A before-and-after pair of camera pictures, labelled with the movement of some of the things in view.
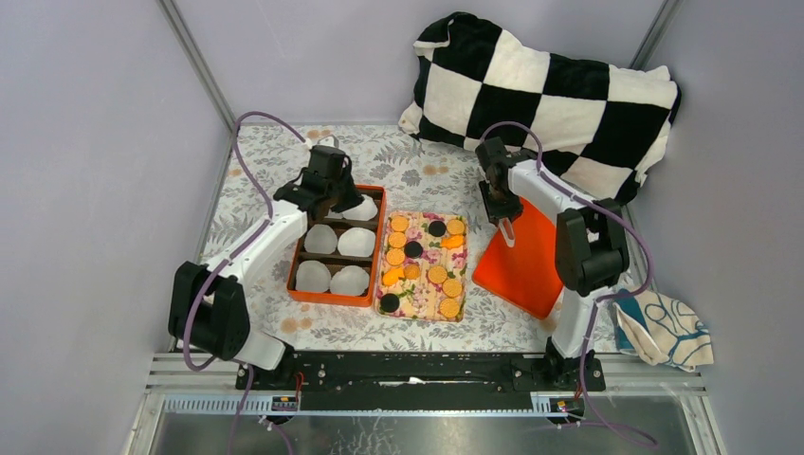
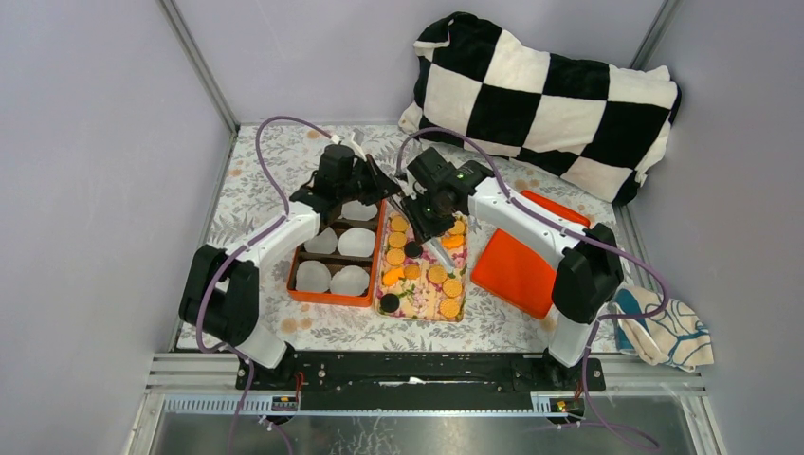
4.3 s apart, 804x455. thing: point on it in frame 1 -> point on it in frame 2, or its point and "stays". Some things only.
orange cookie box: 337,258 stays
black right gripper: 513,209 -> 421,228
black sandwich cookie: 412,249 stays
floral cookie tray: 422,267 stays
